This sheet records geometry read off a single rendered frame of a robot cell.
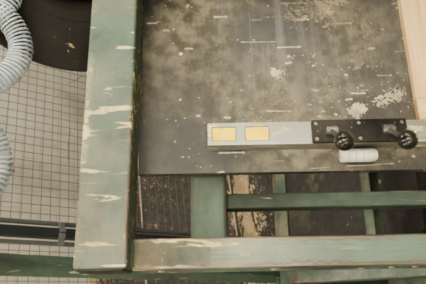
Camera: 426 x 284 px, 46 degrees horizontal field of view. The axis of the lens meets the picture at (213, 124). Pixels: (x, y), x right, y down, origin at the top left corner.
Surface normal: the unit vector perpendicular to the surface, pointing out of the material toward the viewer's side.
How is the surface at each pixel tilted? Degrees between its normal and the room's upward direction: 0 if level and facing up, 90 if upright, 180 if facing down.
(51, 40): 90
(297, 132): 54
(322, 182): 0
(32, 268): 97
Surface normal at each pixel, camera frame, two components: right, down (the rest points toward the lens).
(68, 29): 0.58, -0.29
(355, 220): -0.81, -0.18
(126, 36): 0.00, -0.33
